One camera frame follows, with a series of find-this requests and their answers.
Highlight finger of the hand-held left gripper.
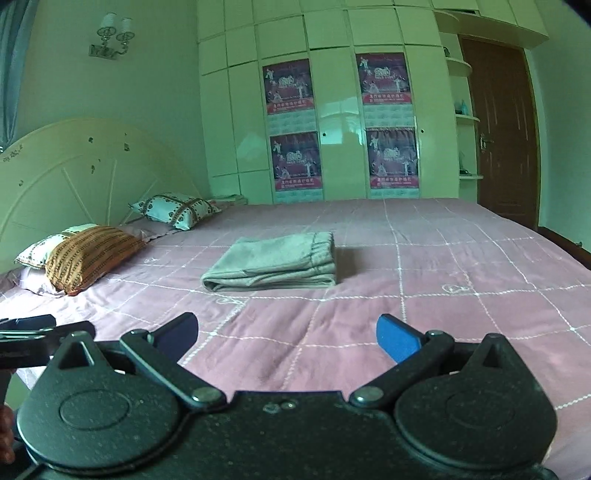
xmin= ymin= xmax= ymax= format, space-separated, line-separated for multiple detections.
xmin=44 ymin=322 xmax=96 ymax=354
xmin=0 ymin=315 xmax=57 ymax=332

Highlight twin wall lamp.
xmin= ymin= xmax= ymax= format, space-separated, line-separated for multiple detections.
xmin=88 ymin=13 xmax=134 ymax=60

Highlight pink pillow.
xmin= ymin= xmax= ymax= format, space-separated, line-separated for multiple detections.
xmin=0 ymin=265 xmax=65 ymax=296

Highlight cream corner shelf unit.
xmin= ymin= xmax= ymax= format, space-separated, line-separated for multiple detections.
xmin=434 ymin=11 xmax=485 ymax=182

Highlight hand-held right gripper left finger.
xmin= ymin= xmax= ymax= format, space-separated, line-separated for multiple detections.
xmin=44 ymin=312 xmax=228 ymax=410

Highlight cream bed headboard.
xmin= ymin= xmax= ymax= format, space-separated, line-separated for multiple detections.
xmin=0 ymin=117 xmax=204 ymax=273

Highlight blue curtain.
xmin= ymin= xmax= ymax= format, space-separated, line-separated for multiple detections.
xmin=0 ymin=0 xmax=40 ymax=151

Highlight grey pants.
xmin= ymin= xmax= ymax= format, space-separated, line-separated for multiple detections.
xmin=201 ymin=232 xmax=338 ymax=291

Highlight cream wardrobe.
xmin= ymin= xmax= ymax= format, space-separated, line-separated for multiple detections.
xmin=196 ymin=0 xmax=550 ymax=206

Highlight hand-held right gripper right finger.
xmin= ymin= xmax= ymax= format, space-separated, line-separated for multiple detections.
xmin=348 ymin=314 xmax=541 ymax=411

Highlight floral white pillow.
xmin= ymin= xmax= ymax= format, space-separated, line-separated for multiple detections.
xmin=128 ymin=193 xmax=222 ymax=230

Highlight white patterned pillow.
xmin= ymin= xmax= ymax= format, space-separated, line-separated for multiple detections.
xmin=14 ymin=223 xmax=98 ymax=269

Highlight striped orange pillow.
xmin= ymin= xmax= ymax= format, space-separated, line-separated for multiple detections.
xmin=45 ymin=225 xmax=147 ymax=296

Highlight red wall poster calendar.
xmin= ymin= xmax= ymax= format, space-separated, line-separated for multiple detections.
xmin=355 ymin=52 xmax=413 ymax=127
xmin=262 ymin=58 xmax=317 ymax=134
xmin=269 ymin=131 xmax=324 ymax=204
xmin=366 ymin=127 xmax=422 ymax=200

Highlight pink quilted bedspread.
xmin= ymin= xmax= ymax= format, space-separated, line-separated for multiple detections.
xmin=0 ymin=198 xmax=591 ymax=480

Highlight person's left hand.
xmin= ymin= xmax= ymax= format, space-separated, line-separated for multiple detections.
xmin=0 ymin=404 xmax=16 ymax=463

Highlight brown wooden door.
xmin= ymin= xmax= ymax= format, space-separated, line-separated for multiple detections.
xmin=459 ymin=37 xmax=541 ymax=230

